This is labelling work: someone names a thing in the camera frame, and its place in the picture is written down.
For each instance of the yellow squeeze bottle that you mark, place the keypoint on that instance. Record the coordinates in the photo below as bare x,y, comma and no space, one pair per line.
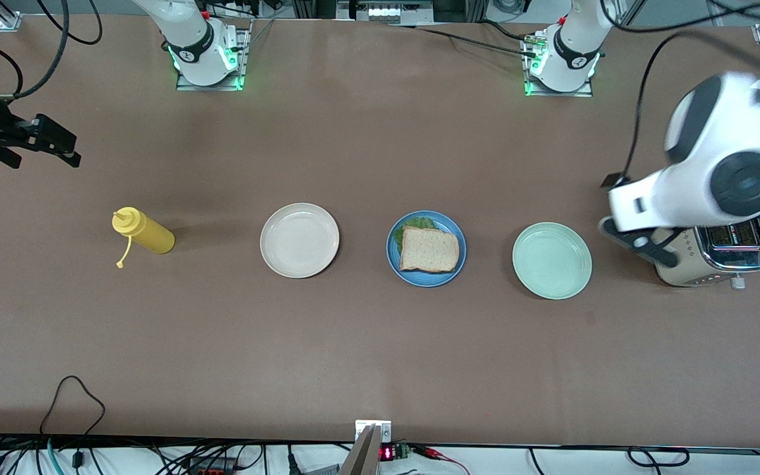
152,236

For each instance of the green lettuce leaf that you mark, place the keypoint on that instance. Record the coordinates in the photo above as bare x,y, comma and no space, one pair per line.
423,222

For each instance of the toasted bread slice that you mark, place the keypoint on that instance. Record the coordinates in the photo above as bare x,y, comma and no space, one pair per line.
429,249

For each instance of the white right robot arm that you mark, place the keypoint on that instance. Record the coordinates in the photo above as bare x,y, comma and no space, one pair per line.
195,39

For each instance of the pale green plate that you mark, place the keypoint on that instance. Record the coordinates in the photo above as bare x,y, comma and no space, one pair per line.
551,260

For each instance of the blue plate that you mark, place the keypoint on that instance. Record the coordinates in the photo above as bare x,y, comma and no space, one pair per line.
427,280

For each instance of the beige plate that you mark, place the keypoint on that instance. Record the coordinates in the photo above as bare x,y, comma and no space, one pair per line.
299,240

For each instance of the beige chrome toaster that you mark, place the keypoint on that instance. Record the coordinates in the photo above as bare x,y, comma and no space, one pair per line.
683,274

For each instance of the grey power strip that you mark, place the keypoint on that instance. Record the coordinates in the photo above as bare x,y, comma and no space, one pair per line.
386,12

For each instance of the red clip leads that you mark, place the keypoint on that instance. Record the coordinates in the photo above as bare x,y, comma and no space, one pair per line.
433,452

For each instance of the red digit display module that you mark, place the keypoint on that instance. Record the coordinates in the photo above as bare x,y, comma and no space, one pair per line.
390,453

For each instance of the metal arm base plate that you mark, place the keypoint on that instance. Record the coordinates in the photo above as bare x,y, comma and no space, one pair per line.
244,59
578,93

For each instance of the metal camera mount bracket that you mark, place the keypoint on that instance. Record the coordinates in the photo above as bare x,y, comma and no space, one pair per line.
383,430

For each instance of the grey camera mount pole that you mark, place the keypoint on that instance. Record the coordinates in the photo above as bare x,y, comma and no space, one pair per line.
361,458

